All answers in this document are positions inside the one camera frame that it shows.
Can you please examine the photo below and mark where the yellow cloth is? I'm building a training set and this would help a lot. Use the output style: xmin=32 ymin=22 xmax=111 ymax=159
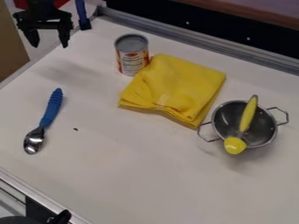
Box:
xmin=116 ymin=53 xmax=228 ymax=130

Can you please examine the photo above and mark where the red and white can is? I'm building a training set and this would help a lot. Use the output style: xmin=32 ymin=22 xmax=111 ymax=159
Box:
xmin=113 ymin=33 xmax=152 ymax=78

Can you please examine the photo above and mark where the blue clamp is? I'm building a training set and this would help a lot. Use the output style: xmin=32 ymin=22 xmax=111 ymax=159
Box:
xmin=73 ymin=0 xmax=94 ymax=32

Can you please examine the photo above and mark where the blue handled spoon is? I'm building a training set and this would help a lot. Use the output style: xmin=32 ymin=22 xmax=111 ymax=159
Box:
xmin=22 ymin=87 xmax=65 ymax=156

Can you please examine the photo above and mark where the silver pot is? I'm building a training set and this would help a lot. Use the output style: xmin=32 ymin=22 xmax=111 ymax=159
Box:
xmin=196 ymin=99 xmax=291 ymax=149

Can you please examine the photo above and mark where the cardboard box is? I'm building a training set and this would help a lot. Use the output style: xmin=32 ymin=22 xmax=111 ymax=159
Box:
xmin=0 ymin=0 xmax=32 ymax=83

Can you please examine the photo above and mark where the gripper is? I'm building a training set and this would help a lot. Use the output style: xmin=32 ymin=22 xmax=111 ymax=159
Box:
xmin=11 ymin=0 xmax=74 ymax=49

